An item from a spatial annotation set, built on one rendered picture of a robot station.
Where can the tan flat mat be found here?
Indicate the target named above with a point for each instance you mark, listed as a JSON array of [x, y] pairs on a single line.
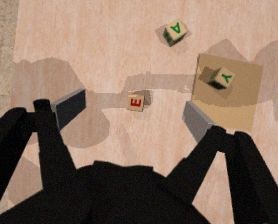
[[233, 107]]

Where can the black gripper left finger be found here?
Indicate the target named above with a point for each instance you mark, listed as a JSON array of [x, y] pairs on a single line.
[[66, 199]]

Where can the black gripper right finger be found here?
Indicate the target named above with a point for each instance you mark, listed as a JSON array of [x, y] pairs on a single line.
[[253, 190]]

